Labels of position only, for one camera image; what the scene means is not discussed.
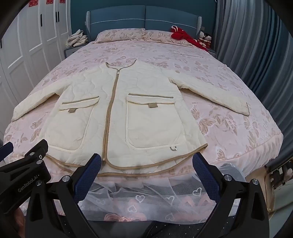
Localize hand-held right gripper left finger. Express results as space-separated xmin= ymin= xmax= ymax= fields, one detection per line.
xmin=24 ymin=153 xmax=102 ymax=238

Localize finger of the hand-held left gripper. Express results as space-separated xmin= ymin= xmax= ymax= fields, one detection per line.
xmin=0 ymin=141 xmax=14 ymax=162
xmin=23 ymin=139 xmax=49 ymax=161

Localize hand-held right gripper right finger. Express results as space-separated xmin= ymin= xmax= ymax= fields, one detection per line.
xmin=192 ymin=152 xmax=270 ymax=238

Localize cream quilted jacket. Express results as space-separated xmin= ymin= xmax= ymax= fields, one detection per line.
xmin=11 ymin=59 xmax=250 ymax=178

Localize pile of cream clothes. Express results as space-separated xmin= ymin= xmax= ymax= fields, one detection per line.
xmin=66 ymin=29 xmax=89 ymax=48

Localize grey object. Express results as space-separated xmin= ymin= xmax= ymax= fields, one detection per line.
xmin=219 ymin=163 xmax=246 ymax=182

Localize bed with butterfly cover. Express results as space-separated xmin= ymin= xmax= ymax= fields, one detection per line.
xmin=3 ymin=34 xmax=284 ymax=183

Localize blue-grey nightstand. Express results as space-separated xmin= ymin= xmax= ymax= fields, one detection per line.
xmin=201 ymin=43 xmax=217 ymax=54
xmin=64 ymin=41 xmax=90 ymax=61

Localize white wardrobe doors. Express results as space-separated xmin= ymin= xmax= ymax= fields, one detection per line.
xmin=0 ymin=0 xmax=72 ymax=111

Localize grey curtain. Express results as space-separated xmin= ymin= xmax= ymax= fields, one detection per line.
xmin=215 ymin=0 xmax=293 ymax=161

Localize pink patterned pillow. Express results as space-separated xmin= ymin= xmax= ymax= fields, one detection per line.
xmin=142 ymin=30 xmax=197 ymax=45
xmin=95 ymin=29 xmax=146 ymax=43

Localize red garment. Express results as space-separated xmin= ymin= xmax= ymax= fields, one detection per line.
xmin=170 ymin=26 xmax=210 ymax=51

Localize blue upholstered headboard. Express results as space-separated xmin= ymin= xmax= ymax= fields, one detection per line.
xmin=85 ymin=5 xmax=202 ymax=42

